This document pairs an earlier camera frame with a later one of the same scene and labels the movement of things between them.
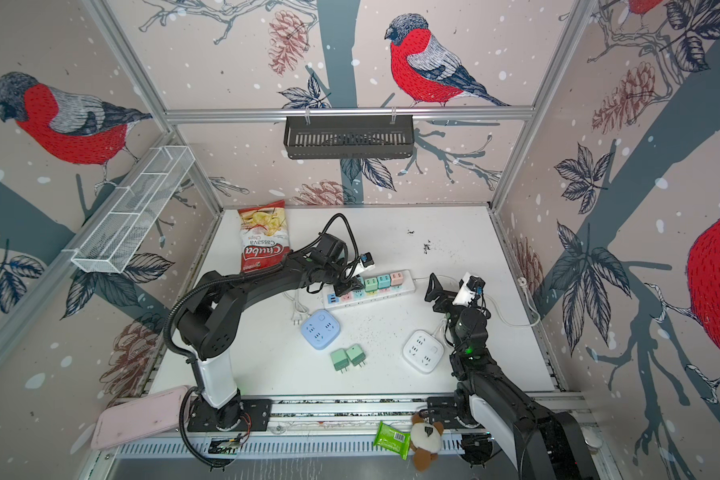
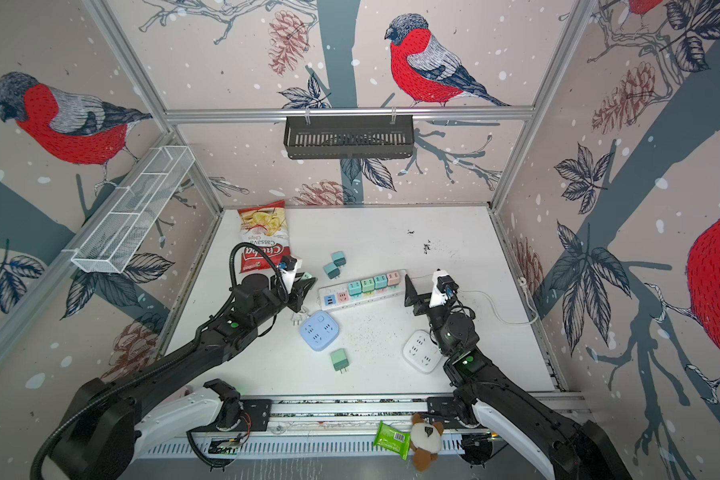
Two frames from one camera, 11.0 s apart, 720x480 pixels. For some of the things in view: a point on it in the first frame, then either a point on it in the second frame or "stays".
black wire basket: [349, 136] stays
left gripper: [352, 284] → [300, 293]
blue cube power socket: [320, 329] stays
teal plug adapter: [384, 281] stays
